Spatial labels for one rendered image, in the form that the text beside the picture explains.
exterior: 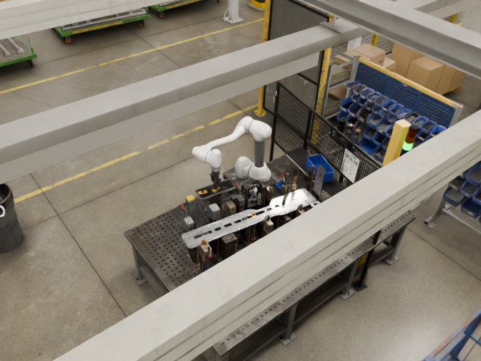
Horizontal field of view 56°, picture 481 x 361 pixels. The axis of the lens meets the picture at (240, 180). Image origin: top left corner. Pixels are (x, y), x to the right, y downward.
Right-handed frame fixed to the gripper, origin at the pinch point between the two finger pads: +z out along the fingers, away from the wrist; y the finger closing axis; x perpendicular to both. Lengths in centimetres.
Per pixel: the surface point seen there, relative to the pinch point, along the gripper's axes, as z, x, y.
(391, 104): 8, 259, 73
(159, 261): 50, -71, -11
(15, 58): 94, 131, -554
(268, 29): -23, 289, -130
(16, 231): 100, -109, -198
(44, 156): -206, -200, 97
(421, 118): 6, 248, 114
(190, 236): 20, -49, 9
